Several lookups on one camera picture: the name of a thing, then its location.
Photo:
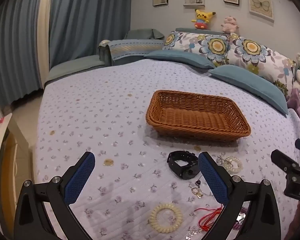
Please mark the white framed butterfly picture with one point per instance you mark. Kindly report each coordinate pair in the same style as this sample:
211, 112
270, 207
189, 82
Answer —
261, 5

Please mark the yellow plush toy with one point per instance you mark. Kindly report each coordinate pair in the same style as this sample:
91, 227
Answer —
202, 18

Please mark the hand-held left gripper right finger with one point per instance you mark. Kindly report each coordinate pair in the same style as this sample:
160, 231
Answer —
213, 177

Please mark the blue pillow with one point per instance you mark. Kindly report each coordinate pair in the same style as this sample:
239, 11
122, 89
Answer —
180, 58
250, 80

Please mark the white side table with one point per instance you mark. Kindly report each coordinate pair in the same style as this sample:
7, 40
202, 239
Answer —
5, 150

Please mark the floral print pillow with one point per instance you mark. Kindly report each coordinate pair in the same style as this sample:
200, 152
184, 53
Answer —
262, 55
197, 43

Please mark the pink plush toy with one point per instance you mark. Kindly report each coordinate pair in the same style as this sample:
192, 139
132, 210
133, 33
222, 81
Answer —
230, 25

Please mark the blue curtain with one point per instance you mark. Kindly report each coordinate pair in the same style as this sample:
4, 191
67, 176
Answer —
12, 55
90, 17

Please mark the brown wicker basket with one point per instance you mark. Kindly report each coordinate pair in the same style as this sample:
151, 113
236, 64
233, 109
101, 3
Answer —
197, 116

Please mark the grey green sofa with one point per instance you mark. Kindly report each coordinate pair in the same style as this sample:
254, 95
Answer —
75, 66

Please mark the black wristwatch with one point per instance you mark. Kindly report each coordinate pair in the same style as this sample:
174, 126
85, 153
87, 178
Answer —
182, 165

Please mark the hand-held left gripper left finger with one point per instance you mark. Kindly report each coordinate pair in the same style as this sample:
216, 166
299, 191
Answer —
78, 177

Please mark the cream curtain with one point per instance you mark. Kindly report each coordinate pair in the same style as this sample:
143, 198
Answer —
44, 35

